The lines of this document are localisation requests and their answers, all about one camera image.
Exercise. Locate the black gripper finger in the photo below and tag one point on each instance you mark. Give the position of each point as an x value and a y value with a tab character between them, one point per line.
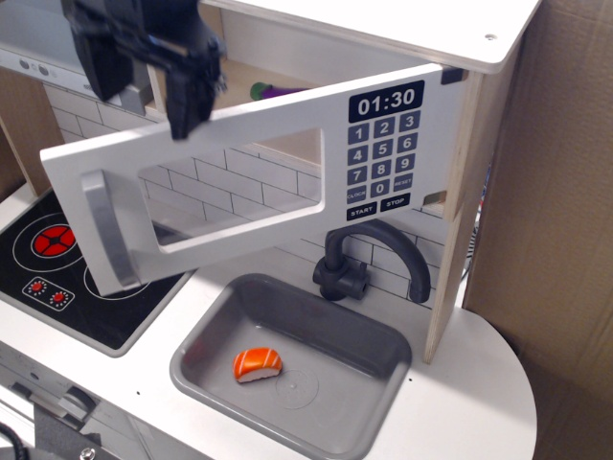
191	95
108	71

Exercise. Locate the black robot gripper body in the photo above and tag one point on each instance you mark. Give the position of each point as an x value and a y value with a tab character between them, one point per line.
160	33

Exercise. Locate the white toy microwave door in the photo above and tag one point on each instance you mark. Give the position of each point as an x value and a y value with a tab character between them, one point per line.
144	207

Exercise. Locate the white wooden microwave cabinet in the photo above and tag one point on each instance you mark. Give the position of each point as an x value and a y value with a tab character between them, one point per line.
330	41

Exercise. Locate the purple toy eggplant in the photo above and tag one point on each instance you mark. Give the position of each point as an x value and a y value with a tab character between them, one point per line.
262	91

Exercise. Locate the grey toy range hood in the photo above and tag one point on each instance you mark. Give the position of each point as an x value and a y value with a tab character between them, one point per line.
36	41

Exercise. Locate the black toy stove top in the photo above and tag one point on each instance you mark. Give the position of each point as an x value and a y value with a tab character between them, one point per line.
44	274

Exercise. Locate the dark grey toy faucet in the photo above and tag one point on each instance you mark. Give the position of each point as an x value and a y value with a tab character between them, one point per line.
344	273

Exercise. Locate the orange salmon sushi toy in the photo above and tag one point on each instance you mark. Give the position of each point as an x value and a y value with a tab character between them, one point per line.
256	364

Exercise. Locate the grey toy sink basin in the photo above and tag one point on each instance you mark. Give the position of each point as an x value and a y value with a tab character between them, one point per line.
341	370

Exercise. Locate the grey oven knob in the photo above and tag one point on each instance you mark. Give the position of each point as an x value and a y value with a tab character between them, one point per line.
77	404

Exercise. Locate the brown cardboard box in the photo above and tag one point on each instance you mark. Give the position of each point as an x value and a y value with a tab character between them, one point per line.
542	271

